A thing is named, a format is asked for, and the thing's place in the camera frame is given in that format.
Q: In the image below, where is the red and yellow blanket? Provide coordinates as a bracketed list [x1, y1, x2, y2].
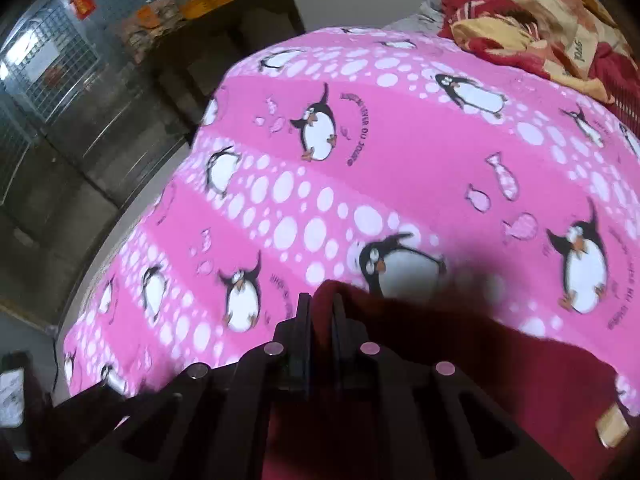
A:
[438, 0, 640, 133]

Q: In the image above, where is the yellow plastic basin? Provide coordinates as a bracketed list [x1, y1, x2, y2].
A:
[179, 0, 236, 20]

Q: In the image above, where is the pink penguin print blanket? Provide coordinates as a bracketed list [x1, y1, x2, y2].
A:
[62, 26, 640, 418]

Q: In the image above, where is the metal wire cage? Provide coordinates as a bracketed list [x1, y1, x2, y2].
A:
[0, 0, 108, 196]

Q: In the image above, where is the dark red small garment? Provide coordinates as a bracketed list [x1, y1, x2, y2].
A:
[265, 280, 632, 480]

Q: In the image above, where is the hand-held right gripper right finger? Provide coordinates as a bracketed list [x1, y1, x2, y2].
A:
[330, 294, 576, 480]

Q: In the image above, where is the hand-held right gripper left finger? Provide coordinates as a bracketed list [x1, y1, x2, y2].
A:
[56, 292, 314, 480]

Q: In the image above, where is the dark wooden cabinet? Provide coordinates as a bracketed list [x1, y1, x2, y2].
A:
[142, 0, 307, 146]

